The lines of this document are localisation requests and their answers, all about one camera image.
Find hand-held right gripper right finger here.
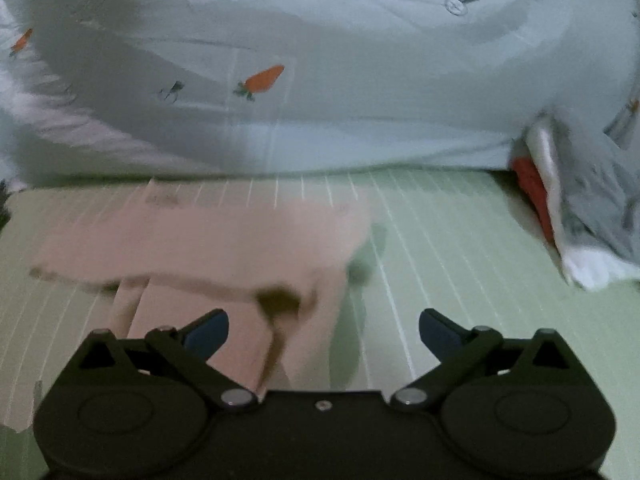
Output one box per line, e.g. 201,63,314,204
390,309,584,412

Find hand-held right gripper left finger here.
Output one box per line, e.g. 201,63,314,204
65,309,259,412

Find beige pants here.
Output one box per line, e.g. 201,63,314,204
27,177,373,433

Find green grid bedsheet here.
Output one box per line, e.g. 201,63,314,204
0,167,640,480

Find red cloth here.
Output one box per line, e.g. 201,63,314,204
510,156,557,245

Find grey and white garment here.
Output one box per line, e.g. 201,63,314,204
522,105,640,292

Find carrot print quilt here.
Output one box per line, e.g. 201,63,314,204
0,0,640,193

